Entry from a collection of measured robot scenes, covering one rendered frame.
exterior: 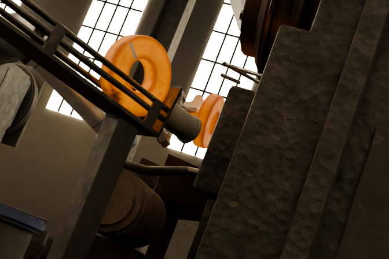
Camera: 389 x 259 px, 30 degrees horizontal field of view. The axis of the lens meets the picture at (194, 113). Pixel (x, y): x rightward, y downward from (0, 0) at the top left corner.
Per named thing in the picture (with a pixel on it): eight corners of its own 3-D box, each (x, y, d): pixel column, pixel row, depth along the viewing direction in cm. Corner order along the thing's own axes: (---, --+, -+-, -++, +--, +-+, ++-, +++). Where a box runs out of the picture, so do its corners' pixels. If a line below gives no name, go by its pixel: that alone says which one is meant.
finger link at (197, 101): (215, 92, 202) (182, 92, 204) (213, 113, 200) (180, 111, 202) (216, 96, 205) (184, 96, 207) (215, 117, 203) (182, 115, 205)
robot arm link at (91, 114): (20, -5, 184) (151, 132, 195) (14, 4, 195) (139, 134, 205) (-14, 25, 181) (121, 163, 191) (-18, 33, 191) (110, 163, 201)
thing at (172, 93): (158, 137, 138) (183, 89, 141) (157, 136, 137) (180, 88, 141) (136, 134, 143) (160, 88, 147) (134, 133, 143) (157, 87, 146)
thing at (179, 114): (194, 145, 144) (206, 119, 146) (164, 122, 139) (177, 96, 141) (175, 143, 149) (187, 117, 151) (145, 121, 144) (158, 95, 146)
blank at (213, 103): (227, 111, 212) (216, 107, 213) (221, 87, 198) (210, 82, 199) (206, 157, 206) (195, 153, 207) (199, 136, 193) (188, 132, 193)
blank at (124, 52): (128, 132, 136) (116, 130, 138) (181, 91, 145) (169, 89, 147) (98, 59, 129) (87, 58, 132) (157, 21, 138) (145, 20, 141)
